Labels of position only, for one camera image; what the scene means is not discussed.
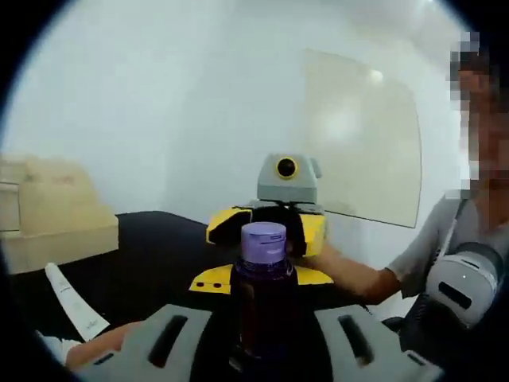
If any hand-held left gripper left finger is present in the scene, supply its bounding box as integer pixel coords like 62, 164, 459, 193
77, 264, 236, 382

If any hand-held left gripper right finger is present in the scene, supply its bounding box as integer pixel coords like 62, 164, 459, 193
293, 265, 443, 382

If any purple cosmetic bottle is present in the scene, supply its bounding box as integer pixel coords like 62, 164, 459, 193
229, 221, 300, 361

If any white cosmetic tube bottle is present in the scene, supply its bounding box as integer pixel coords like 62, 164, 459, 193
44, 261, 109, 342

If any wooden desktop organizer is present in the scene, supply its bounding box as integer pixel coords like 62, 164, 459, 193
0, 154, 119, 275

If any person's right hand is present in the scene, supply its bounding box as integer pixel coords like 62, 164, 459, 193
293, 241, 351, 287

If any dark cloth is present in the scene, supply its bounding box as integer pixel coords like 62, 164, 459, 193
383, 296, 490, 361

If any black table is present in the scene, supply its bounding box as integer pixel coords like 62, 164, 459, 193
7, 210, 402, 359

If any white chest device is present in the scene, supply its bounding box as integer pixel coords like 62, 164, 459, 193
425, 241, 505, 328

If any wall whiteboard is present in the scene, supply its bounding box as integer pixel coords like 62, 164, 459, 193
303, 48, 423, 229

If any white device strap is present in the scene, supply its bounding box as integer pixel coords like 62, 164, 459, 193
437, 198, 468, 259

